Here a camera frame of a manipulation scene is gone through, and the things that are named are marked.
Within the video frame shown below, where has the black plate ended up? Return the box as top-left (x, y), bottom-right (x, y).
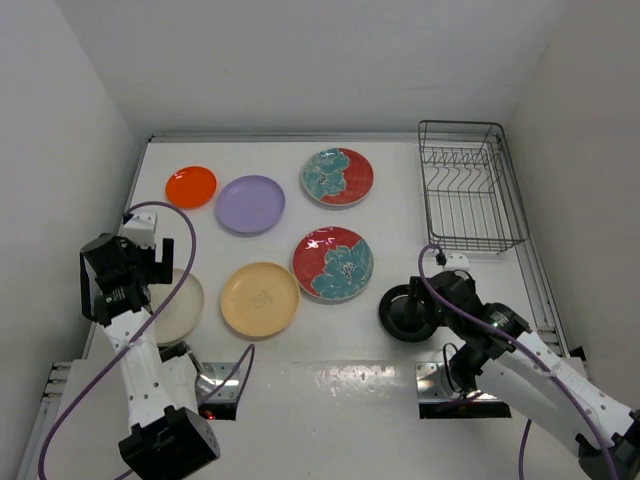
top-left (378, 284), bottom-right (440, 343)

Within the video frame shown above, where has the cream white plate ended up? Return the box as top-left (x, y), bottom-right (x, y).
top-left (149, 269), bottom-right (204, 346)

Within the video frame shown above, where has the orange plate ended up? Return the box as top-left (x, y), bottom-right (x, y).
top-left (165, 166), bottom-right (217, 209)

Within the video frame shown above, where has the red teal floral plate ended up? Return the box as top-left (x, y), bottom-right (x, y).
top-left (300, 147), bottom-right (375, 208)
top-left (291, 226), bottom-right (374, 302)

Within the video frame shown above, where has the purple plate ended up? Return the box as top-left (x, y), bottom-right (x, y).
top-left (215, 175), bottom-right (286, 235)

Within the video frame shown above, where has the yellow plate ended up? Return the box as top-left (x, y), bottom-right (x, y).
top-left (220, 262), bottom-right (300, 339)

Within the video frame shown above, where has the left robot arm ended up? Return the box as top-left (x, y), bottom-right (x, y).
top-left (80, 234), bottom-right (220, 479)

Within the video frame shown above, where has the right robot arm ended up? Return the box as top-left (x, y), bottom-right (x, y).
top-left (409, 271), bottom-right (639, 479)

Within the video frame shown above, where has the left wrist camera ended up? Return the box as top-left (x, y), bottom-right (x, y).
top-left (120, 211), bottom-right (157, 249)

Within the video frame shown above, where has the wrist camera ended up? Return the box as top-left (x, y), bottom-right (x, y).
top-left (120, 211), bottom-right (157, 249)
top-left (435, 252), bottom-right (470, 272)

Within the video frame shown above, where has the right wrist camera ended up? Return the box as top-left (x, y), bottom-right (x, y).
top-left (435, 252), bottom-right (470, 272)

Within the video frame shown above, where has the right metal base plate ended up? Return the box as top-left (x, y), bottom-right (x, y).
top-left (414, 361), bottom-right (499, 405)

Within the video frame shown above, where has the metal base plate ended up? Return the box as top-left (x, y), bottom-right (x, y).
top-left (195, 362), bottom-right (247, 404)
top-left (414, 361), bottom-right (499, 405)

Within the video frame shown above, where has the metal wire dish rack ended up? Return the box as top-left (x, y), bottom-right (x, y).
top-left (417, 120), bottom-right (530, 254)

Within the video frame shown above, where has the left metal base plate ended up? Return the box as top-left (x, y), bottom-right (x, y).
top-left (195, 362), bottom-right (247, 404)

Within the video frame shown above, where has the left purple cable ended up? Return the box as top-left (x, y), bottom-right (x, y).
top-left (38, 200), bottom-right (256, 480)

